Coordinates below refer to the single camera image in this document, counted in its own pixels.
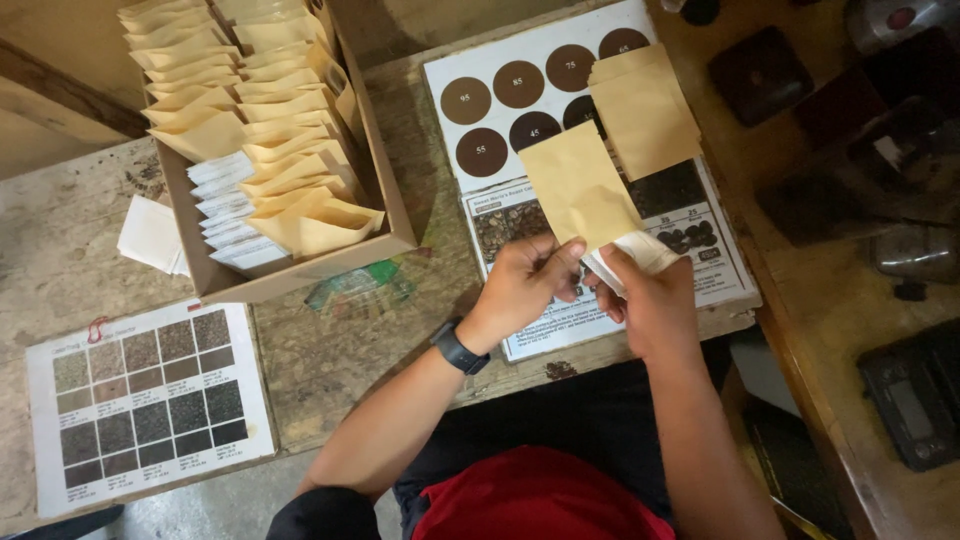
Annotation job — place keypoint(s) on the person's left hand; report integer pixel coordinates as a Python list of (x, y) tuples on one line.
[(517, 289)]

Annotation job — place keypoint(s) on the person's right hand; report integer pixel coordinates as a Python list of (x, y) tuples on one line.
[(660, 311)]

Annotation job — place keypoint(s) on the white filter bag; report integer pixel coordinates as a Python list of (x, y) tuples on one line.
[(645, 251)]

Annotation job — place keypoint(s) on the single kraft paper envelope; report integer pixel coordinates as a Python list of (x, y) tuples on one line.
[(577, 187)]

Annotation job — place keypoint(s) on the chart sheet with bean photos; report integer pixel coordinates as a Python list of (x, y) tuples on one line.
[(705, 255)]

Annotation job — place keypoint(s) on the black wristwatch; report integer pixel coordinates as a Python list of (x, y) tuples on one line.
[(457, 349)]

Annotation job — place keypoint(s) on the black trousers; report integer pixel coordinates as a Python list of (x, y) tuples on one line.
[(570, 409)]

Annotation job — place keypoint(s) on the brown cardboard box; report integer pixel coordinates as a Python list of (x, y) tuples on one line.
[(375, 150)]

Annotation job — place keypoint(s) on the small stack of kraft envelopes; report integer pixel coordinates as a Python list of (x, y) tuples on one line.
[(645, 112)]

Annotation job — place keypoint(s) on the red shirt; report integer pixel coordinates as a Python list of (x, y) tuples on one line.
[(540, 499)]

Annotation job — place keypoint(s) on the chart sheet with brown circles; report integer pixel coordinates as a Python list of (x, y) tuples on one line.
[(495, 45)]

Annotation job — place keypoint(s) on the black square pad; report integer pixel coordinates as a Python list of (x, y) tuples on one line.
[(759, 75)]

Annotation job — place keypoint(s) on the row of kraft envelopes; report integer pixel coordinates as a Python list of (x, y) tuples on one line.
[(191, 90), (300, 150)]

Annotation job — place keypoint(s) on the silver metal part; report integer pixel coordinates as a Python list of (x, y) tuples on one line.
[(919, 253)]

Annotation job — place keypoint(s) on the black digital scale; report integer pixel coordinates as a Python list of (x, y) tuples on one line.
[(911, 397)]

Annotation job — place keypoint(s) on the dark machine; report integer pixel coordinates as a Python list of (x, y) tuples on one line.
[(877, 150)]

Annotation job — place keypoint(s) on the black sleeve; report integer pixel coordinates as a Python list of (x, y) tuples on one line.
[(322, 517)]

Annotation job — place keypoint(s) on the row of white packets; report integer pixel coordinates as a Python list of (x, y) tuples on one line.
[(225, 210)]

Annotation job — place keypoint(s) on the black round cap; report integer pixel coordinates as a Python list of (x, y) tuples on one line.
[(699, 10)]

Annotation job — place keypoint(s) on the loose pile of white sachets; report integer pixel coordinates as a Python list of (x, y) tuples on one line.
[(150, 236)]

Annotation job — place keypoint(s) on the silver metal canister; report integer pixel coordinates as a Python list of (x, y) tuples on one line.
[(900, 21)]

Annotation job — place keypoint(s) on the chart sheet with sample grid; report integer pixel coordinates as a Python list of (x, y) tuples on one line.
[(150, 405)]

